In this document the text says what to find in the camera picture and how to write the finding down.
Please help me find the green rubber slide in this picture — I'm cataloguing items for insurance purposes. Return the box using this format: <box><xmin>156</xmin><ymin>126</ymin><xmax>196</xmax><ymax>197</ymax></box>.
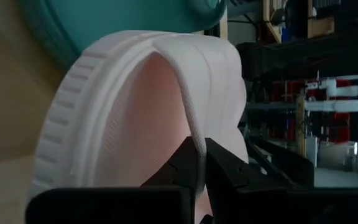
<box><xmin>19</xmin><ymin>0</ymin><xmax>229</xmax><ymax>72</ymax></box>

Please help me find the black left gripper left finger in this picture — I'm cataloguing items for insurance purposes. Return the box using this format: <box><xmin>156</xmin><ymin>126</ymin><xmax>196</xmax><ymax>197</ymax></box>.
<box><xmin>25</xmin><ymin>136</ymin><xmax>199</xmax><ymax>224</ymax></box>

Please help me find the rack with red bins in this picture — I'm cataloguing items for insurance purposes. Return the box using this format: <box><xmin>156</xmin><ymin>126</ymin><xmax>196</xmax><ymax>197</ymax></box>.
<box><xmin>272</xmin><ymin>79</ymin><xmax>358</xmax><ymax>144</ymax></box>

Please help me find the pink rubber slide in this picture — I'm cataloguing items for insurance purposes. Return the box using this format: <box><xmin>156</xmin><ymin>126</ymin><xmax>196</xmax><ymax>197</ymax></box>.
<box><xmin>29</xmin><ymin>29</ymin><xmax>250</xmax><ymax>224</ymax></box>

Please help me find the white pipe assembly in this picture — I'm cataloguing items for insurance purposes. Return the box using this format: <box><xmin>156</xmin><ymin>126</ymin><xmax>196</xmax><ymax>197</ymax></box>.
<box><xmin>303</xmin><ymin>77</ymin><xmax>358</xmax><ymax>113</ymax></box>

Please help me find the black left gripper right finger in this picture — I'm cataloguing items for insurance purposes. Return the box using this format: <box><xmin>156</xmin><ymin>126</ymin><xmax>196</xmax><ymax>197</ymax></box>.
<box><xmin>204</xmin><ymin>138</ymin><xmax>358</xmax><ymax>224</ymax></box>

